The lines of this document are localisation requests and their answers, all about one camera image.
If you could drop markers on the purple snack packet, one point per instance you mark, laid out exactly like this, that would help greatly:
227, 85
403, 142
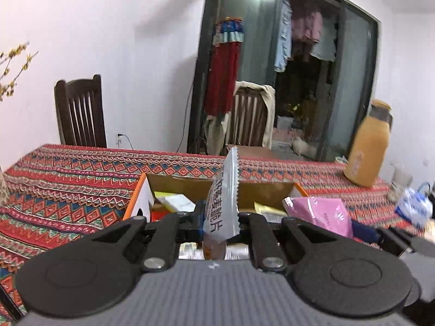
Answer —
319, 215

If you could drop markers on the yellow blossom branches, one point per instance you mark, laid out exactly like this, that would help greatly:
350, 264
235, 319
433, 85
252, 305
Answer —
15, 64

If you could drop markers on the hanging pink garment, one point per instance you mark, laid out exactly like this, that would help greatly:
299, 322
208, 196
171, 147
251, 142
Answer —
307, 23

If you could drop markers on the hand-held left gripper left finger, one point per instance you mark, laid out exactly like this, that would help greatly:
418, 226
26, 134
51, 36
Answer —
190, 227

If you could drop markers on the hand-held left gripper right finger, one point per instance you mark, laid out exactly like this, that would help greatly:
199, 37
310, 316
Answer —
258, 237

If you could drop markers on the red patterned tablecloth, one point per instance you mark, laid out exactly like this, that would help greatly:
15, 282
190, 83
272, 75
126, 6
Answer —
68, 190

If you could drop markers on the wooden chair with jacket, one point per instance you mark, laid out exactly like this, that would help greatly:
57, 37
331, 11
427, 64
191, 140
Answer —
248, 119

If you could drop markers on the dark wooden chair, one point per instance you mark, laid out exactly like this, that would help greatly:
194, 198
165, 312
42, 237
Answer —
81, 115

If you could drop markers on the red tassel hanging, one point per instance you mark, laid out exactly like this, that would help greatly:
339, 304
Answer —
222, 71

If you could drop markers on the clear drinking glass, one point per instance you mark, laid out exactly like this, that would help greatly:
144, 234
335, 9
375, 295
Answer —
401, 183

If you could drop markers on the hanging white garment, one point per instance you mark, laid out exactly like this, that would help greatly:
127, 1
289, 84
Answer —
326, 44

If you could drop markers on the chair with cloth draped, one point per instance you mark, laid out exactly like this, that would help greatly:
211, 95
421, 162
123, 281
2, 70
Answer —
268, 108

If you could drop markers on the hanging blue shirt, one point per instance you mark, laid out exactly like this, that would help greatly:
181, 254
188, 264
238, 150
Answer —
283, 40

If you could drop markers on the dark glass door frame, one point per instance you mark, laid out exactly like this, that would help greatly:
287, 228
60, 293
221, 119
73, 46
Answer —
200, 74

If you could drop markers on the tan thermos jug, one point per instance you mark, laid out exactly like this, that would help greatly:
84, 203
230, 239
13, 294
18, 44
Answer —
368, 146

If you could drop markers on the small floral vase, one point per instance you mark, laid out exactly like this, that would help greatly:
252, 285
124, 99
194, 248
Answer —
2, 186

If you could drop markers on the gold foil packet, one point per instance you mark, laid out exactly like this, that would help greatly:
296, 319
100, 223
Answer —
268, 210

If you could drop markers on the white blue tissue pack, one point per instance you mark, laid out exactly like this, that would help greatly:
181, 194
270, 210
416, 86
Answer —
413, 207

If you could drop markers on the orange cardboard box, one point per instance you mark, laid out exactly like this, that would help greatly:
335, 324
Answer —
190, 185

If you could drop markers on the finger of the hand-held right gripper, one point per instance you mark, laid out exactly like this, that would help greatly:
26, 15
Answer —
365, 232

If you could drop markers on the white orange cookie packet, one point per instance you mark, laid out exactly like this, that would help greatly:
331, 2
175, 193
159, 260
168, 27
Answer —
222, 203

